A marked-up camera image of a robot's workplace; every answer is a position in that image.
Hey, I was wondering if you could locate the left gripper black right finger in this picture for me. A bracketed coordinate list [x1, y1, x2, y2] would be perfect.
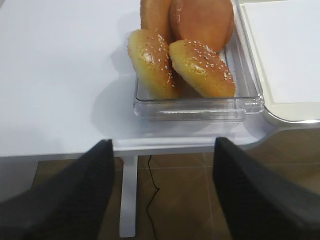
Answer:
[212, 137, 320, 240]

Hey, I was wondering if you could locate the black cable on floor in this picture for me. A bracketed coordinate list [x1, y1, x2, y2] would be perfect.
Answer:
[145, 155, 160, 240]

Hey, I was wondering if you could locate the sesame bun top, left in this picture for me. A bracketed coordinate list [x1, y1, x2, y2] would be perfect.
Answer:
[127, 29, 181, 100]

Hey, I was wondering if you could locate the sesame bun top, right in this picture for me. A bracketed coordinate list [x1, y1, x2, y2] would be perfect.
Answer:
[168, 39, 236, 98]

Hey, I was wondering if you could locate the white table leg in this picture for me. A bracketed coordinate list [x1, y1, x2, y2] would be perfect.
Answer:
[119, 156, 138, 238]

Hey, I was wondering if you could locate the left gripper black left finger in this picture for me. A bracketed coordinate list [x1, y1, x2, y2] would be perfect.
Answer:
[0, 139, 115, 240]

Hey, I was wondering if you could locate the clear plastic bun container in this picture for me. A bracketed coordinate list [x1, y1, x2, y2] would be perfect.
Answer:
[133, 0, 264, 123]

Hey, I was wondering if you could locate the sesame bun , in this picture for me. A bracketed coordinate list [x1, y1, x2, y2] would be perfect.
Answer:
[168, 39, 236, 98]
[127, 29, 181, 100]

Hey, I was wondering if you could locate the white cutting board tray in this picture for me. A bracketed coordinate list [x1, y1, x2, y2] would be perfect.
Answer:
[234, 0, 320, 125]

